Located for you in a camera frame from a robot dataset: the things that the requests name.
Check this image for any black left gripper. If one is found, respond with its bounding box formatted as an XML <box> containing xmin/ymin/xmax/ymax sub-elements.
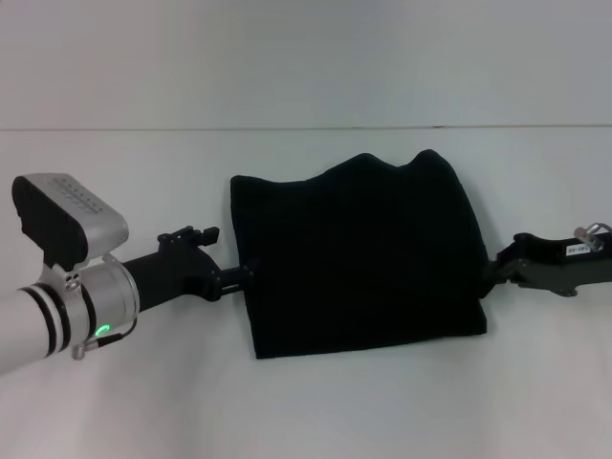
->
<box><xmin>121</xmin><ymin>225</ymin><xmax>262</xmax><ymax>315</ymax></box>

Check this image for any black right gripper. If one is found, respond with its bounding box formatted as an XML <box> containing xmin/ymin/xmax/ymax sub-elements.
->
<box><xmin>482</xmin><ymin>231</ymin><xmax>612</xmax><ymax>298</ymax></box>

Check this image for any black shirt with white print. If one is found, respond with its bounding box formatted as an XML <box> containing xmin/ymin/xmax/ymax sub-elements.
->
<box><xmin>229</xmin><ymin>148</ymin><xmax>492</xmax><ymax>362</ymax></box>

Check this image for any right arm cable with plug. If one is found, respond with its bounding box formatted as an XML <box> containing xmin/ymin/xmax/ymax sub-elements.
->
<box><xmin>572</xmin><ymin>220</ymin><xmax>607</xmax><ymax>252</ymax></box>

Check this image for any arm cable with plug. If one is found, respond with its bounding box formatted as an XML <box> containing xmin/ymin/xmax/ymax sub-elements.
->
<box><xmin>70</xmin><ymin>315</ymin><xmax>140</xmax><ymax>361</ymax></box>
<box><xmin>572</xmin><ymin>220</ymin><xmax>607</xmax><ymax>252</ymax></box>

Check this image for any left arm cable with plug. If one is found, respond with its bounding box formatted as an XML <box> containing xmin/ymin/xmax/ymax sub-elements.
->
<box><xmin>70</xmin><ymin>315</ymin><xmax>140</xmax><ymax>361</ymax></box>

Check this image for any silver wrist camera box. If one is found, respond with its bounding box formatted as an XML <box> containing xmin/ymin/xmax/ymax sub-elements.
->
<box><xmin>11</xmin><ymin>172</ymin><xmax>129</xmax><ymax>269</ymax></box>

